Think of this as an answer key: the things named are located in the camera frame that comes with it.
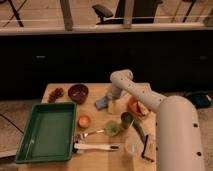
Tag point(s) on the green handled metal spoon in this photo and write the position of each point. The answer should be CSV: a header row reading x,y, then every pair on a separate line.
x,y
111,129

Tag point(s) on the cut apple piece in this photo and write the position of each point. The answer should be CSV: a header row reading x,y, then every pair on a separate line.
x,y
143,109

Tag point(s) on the green plastic tray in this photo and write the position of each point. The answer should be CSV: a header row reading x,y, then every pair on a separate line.
x,y
49,134

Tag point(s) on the blue sponge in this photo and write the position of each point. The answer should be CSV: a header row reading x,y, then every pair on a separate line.
x,y
102,103

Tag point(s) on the black office chair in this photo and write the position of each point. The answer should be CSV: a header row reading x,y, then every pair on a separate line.
x,y
137,11

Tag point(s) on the wooden table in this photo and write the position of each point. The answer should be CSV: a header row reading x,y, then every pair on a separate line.
x,y
99,160

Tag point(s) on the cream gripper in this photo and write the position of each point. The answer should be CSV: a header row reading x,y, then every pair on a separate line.
x,y
112,106

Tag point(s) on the small orange fruit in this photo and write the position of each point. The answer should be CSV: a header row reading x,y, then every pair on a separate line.
x,y
84,121

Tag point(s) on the green cucumber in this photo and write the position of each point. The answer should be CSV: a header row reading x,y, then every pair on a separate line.
x,y
139,130

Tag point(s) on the orange bowl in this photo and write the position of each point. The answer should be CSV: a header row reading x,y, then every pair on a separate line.
x,y
133,107

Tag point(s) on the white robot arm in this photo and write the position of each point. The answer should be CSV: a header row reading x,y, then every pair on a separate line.
x,y
178,137

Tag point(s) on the dark red bowl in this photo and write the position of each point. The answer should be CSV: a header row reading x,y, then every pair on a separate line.
x,y
78,93

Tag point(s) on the wooden scrub brush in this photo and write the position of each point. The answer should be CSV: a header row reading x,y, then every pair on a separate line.
x,y
149,152

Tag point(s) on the metal cup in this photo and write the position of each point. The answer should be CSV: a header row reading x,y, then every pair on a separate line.
x,y
126,120

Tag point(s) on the bunch of dark grapes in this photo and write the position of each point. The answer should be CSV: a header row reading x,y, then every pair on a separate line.
x,y
54,95

